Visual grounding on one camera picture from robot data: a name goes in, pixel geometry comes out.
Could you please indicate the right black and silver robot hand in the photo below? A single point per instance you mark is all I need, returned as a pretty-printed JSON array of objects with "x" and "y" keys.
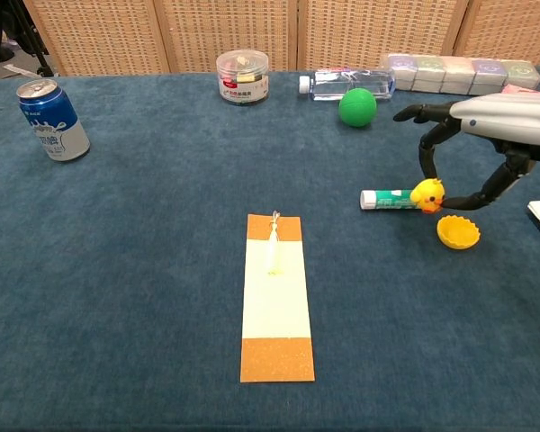
[{"x": 508, "y": 121}]

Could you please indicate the yellow toy chick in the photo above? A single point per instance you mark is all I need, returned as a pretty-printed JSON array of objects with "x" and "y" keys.
[{"x": 427, "y": 193}]

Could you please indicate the blue and pink cookie box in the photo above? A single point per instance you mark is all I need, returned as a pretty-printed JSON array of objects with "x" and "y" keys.
[{"x": 519, "y": 89}]

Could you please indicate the pack of pastel boxes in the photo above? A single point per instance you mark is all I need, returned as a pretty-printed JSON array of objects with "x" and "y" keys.
[{"x": 459, "y": 74}]

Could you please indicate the yellow round scalloped cup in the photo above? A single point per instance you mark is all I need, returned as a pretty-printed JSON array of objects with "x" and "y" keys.
[{"x": 458, "y": 232}]

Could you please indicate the green and white glue stick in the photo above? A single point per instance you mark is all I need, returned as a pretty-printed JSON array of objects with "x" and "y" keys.
[{"x": 387, "y": 199}]

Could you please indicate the green ball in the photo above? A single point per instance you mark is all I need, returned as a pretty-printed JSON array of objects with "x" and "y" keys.
[{"x": 357, "y": 108}]

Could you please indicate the clear plastic water bottle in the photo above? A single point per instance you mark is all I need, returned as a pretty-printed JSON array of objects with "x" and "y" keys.
[{"x": 342, "y": 84}]

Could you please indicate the woven rattan folding screen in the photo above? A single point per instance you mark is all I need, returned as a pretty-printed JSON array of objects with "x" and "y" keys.
[{"x": 270, "y": 31}]

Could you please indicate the clear round plastic jar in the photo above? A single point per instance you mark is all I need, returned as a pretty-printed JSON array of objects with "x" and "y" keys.
[{"x": 243, "y": 81}]

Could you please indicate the orange and cream bookmark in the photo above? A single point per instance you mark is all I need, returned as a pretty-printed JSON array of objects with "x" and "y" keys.
[{"x": 276, "y": 306}]

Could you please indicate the teal table cloth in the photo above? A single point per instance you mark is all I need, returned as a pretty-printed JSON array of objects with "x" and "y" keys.
[{"x": 139, "y": 270}]

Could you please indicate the blue and white drink can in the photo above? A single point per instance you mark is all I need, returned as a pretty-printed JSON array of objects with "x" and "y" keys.
[{"x": 56, "y": 121}]

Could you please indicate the black tripod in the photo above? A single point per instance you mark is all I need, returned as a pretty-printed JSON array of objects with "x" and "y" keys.
[{"x": 31, "y": 40}]

